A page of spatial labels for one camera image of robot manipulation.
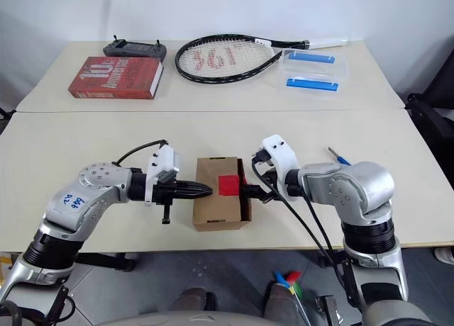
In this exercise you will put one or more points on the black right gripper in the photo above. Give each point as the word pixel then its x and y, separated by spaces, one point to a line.
pixel 260 192

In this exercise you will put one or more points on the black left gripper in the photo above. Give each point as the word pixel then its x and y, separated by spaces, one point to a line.
pixel 165 195

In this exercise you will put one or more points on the red cube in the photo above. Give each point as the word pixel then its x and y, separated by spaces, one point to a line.
pixel 228 186

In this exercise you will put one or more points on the brown cardboard box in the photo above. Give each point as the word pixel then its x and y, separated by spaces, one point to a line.
pixel 207 212

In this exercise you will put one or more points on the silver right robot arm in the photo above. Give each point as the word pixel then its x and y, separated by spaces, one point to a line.
pixel 365 205

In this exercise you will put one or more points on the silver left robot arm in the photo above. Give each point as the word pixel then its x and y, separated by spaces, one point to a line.
pixel 71 205

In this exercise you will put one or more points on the multicoloured plastic toy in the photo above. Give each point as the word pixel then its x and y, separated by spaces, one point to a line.
pixel 287 279

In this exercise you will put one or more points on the brown rounded shape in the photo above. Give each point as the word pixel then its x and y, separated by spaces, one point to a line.
pixel 282 304
pixel 193 299

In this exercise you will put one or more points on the black table base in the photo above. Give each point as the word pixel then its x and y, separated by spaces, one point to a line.
pixel 104 260

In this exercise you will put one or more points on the black tennis racket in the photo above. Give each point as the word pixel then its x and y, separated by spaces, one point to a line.
pixel 184 71

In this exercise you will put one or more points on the grey robot torso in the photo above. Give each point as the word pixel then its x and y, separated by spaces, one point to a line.
pixel 184 319

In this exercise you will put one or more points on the red hardcover book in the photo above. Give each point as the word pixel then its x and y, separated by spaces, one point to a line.
pixel 117 78

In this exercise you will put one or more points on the dark grey remote controller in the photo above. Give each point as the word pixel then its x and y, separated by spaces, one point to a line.
pixel 136 49

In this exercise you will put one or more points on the black chair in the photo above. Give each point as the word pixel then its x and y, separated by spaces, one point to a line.
pixel 434 117

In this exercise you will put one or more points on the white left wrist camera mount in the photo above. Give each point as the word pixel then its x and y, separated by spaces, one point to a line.
pixel 161 163

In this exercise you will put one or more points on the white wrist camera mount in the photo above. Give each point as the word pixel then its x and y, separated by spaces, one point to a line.
pixel 282 156
pixel 161 163

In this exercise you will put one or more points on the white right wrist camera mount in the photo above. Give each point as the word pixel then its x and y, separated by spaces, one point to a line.
pixel 282 156

